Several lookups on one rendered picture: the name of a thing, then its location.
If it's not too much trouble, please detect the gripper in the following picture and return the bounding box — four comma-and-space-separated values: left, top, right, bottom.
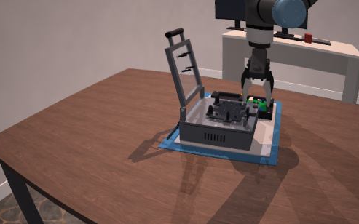
241, 41, 274, 107

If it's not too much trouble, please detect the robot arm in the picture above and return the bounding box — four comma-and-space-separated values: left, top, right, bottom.
244, 0, 318, 79

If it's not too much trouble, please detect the green circuit board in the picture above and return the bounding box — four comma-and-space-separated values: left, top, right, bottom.
247, 97, 266, 111

